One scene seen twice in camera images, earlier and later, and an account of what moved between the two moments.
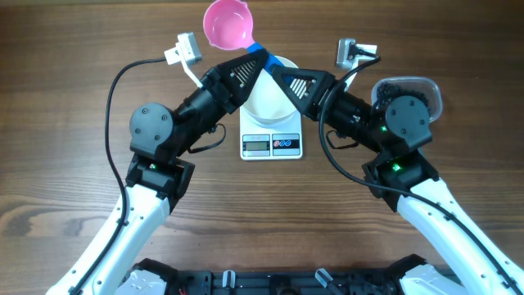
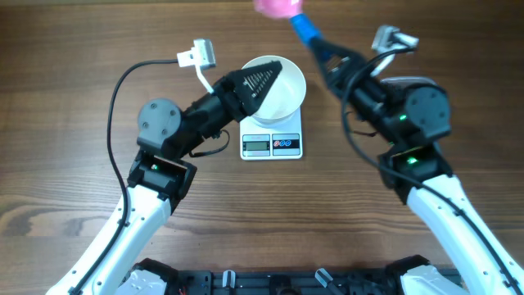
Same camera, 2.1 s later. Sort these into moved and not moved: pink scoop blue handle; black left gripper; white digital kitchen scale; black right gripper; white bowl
Moved: black left gripper; black right gripper; pink scoop blue handle
Not moved: white bowl; white digital kitchen scale
